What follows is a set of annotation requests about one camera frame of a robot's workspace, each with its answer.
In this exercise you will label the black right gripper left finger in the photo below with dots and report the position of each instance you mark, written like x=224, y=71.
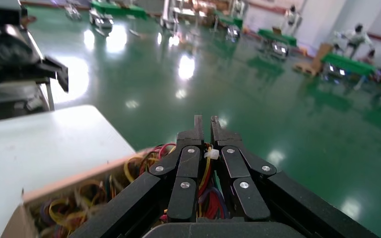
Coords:
x=184, y=184

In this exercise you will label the brown cardboard divider box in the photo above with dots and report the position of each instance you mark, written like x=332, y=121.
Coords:
x=78, y=179

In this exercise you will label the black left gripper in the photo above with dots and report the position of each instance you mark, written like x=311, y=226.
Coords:
x=9, y=49

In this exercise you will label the grey metal table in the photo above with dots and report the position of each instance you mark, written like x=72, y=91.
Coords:
x=9, y=95

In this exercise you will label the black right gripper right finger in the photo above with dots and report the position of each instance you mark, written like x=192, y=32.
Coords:
x=243, y=184

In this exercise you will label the white table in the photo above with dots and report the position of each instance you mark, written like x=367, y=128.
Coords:
x=46, y=144

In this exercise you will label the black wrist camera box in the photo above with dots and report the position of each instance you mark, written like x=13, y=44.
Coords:
x=6, y=13

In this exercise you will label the white humanoid robot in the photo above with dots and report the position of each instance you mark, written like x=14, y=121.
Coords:
x=355, y=38
x=291, y=19

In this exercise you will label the wheeled robot base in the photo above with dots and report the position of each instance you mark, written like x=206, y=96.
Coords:
x=101, y=20
x=234, y=33
x=280, y=49
x=335, y=71

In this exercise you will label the brown cardboard carton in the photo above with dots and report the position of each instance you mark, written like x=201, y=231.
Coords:
x=322, y=54

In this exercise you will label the wooden pallet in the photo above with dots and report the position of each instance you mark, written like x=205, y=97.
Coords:
x=305, y=69

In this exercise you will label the green covered table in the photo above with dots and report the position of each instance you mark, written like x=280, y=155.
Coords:
x=118, y=8
x=276, y=36
x=348, y=64
x=230, y=20

